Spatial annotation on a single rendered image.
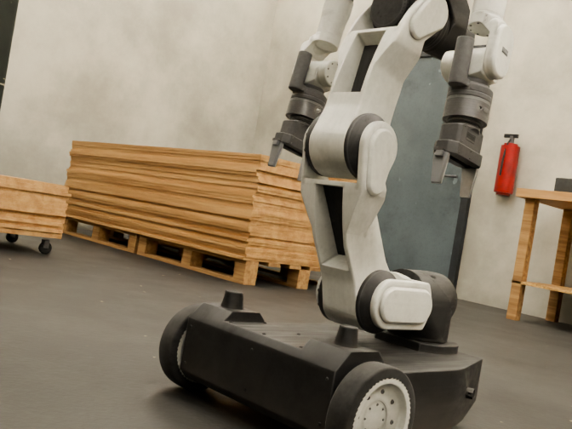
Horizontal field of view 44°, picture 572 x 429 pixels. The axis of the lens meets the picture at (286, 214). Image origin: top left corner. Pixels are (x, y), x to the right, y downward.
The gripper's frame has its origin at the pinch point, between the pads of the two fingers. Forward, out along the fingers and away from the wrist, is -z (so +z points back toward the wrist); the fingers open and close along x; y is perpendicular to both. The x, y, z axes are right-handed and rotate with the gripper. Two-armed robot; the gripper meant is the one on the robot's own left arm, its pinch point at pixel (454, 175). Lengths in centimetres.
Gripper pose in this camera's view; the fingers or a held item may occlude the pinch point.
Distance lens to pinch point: 142.9
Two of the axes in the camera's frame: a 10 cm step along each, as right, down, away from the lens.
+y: 7.0, 0.7, -7.1
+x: -6.8, -2.4, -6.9
